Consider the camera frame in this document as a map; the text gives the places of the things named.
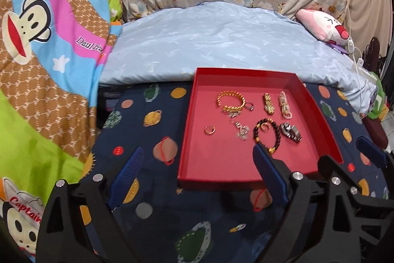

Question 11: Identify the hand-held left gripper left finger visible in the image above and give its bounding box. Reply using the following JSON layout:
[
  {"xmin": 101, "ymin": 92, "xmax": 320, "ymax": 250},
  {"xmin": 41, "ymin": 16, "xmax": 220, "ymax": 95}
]
[{"xmin": 35, "ymin": 146, "xmax": 146, "ymax": 263}]

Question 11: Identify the gold chain bangle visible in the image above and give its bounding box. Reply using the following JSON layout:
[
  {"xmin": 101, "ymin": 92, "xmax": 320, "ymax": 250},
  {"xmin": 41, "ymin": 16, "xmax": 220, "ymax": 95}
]
[{"xmin": 216, "ymin": 91, "xmax": 247, "ymax": 116}]

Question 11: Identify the pink plush toy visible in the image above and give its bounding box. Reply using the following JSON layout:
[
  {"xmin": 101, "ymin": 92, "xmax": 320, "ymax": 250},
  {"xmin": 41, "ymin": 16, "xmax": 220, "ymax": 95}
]
[{"xmin": 295, "ymin": 8, "xmax": 351, "ymax": 46}]

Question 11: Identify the beige curtain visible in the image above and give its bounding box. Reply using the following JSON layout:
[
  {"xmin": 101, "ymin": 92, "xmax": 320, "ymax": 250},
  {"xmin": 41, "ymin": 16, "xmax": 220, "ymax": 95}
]
[{"xmin": 348, "ymin": 0, "xmax": 394, "ymax": 72}]

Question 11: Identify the cartoon monkey blanket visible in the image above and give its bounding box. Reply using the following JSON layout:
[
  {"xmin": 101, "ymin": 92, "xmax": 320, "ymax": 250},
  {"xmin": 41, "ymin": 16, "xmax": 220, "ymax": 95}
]
[{"xmin": 0, "ymin": 0, "xmax": 124, "ymax": 263}]

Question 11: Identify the white cable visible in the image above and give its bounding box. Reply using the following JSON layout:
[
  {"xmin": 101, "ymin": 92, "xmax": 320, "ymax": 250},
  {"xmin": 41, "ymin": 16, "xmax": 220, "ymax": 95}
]
[{"xmin": 335, "ymin": 0, "xmax": 370, "ymax": 75}]

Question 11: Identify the dark maroon object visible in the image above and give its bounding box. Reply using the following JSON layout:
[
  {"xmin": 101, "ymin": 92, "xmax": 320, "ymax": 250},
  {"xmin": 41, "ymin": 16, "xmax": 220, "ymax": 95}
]
[{"xmin": 365, "ymin": 117, "xmax": 388, "ymax": 149}]

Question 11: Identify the navy space print sheet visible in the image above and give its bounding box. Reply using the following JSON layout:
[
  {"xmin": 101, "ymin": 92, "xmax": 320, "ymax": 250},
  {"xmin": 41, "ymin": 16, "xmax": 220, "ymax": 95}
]
[{"xmin": 40, "ymin": 83, "xmax": 391, "ymax": 263}]

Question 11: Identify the light blue quilt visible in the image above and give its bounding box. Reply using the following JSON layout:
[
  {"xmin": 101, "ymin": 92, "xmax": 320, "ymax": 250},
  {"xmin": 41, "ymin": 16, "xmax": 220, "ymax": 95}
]
[{"xmin": 98, "ymin": 1, "xmax": 378, "ymax": 114}]

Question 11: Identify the silver flower chain necklace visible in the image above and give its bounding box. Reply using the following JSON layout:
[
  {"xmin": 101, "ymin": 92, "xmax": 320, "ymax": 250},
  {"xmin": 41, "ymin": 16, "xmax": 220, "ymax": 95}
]
[{"xmin": 234, "ymin": 124, "xmax": 250, "ymax": 141}]

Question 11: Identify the gold link clasp bracelet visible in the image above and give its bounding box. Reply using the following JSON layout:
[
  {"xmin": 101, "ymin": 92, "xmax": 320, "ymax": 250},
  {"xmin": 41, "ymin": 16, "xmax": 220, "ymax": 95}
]
[{"xmin": 262, "ymin": 93, "xmax": 276, "ymax": 113}]

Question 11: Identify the white pearl bracelet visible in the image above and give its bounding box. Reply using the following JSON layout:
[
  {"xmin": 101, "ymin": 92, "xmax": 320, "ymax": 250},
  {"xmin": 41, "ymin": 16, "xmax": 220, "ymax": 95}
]
[{"xmin": 278, "ymin": 91, "xmax": 291, "ymax": 119}]

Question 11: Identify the red cardboard box tray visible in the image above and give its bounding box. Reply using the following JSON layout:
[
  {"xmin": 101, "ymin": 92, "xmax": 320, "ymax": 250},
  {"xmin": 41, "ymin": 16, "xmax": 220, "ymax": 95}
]
[{"xmin": 177, "ymin": 67, "xmax": 344, "ymax": 184}]

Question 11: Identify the silver wristwatch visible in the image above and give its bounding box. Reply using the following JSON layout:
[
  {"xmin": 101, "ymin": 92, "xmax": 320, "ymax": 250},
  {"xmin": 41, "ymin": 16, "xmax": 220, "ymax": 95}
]
[{"xmin": 279, "ymin": 122, "xmax": 303, "ymax": 144}]

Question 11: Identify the green toy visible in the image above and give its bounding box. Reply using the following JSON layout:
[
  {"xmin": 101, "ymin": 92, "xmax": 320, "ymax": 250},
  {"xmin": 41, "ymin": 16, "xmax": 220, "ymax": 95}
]
[{"xmin": 368, "ymin": 72, "xmax": 388, "ymax": 120}]

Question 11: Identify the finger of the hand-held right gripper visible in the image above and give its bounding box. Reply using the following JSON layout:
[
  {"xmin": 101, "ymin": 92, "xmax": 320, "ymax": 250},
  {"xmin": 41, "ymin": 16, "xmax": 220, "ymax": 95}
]
[
  {"xmin": 348, "ymin": 136, "xmax": 394, "ymax": 220},
  {"xmin": 354, "ymin": 217, "xmax": 394, "ymax": 263}
]

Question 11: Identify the dark bead bracelet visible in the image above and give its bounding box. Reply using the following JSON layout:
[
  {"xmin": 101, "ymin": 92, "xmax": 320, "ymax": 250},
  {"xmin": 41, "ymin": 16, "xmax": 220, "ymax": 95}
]
[{"xmin": 252, "ymin": 118, "xmax": 282, "ymax": 154}]

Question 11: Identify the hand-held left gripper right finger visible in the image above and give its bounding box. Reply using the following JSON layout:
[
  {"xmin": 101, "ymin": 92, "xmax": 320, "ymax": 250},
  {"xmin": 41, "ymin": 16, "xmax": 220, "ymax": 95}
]
[{"xmin": 252, "ymin": 144, "xmax": 365, "ymax": 263}]

